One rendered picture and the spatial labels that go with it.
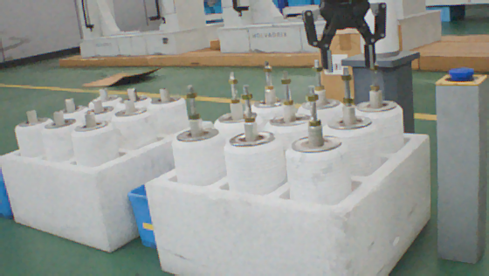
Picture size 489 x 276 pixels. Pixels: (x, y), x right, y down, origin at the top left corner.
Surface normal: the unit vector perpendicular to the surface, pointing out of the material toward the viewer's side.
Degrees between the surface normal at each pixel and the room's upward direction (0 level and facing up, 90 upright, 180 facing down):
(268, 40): 90
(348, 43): 90
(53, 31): 90
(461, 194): 90
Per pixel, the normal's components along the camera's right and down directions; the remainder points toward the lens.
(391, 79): 0.01, 0.26
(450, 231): -0.58, 0.28
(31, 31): 0.71, 0.10
